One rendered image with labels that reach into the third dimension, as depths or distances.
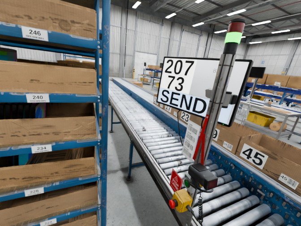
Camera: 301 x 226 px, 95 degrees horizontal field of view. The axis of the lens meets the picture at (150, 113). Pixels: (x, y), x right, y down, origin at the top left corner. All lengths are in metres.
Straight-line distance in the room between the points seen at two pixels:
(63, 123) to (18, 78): 0.21
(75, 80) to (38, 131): 0.25
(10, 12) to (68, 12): 0.15
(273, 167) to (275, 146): 0.32
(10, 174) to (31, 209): 0.20
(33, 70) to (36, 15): 0.17
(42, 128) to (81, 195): 0.41
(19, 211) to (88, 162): 0.35
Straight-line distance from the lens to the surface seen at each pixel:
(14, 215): 0.96
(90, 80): 0.61
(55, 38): 0.59
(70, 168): 0.77
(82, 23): 0.62
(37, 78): 0.64
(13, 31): 0.61
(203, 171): 0.66
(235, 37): 0.62
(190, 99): 0.81
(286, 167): 1.20
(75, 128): 0.68
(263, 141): 1.54
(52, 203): 0.92
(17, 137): 0.73
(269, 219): 1.18
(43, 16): 0.63
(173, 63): 0.90
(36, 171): 0.80
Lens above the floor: 1.47
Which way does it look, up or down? 18 degrees down
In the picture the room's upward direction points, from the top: 7 degrees clockwise
